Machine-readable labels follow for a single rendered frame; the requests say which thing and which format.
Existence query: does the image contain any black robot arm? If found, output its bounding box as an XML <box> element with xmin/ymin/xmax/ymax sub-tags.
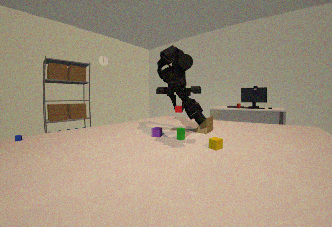
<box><xmin>157</xmin><ymin>46</ymin><xmax>206</xmax><ymax>126</ymax></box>

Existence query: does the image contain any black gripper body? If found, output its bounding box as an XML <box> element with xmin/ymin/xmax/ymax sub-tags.
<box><xmin>156</xmin><ymin>73</ymin><xmax>201</xmax><ymax>94</ymax></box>

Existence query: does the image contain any green block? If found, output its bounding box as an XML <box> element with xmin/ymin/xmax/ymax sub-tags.
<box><xmin>177</xmin><ymin>127</ymin><xmax>185</xmax><ymax>135</ymax></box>
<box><xmin>177</xmin><ymin>134</ymin><xmax>185</xmax><ymax>140</ymax></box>

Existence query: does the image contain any red block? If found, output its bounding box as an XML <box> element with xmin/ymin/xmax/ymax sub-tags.
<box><xmin>175</xmin><ymin>106</ymin><xmax>183</xmax><ymax>113</ymax></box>

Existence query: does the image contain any small blue block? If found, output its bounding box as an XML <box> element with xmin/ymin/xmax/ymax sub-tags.
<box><xmin>15</xmin><ymin>135</ymin><xmax>22</xmax><ymax>142</ymax></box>

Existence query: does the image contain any purple block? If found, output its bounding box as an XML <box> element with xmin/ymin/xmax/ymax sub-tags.
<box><xmin>151</xmin><ymin>127</ymin><xmax>162</xmax><ymax>137</ymax></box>

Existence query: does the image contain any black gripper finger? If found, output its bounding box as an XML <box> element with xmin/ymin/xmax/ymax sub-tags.
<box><xmin>167</xmin><ymin>94</ymin><xmax>176</xmax><ymax>109</ymax></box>
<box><xmin>182</xmin><ymin>94</ymin><xmax>191</xmax><ymax>111</ymax></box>

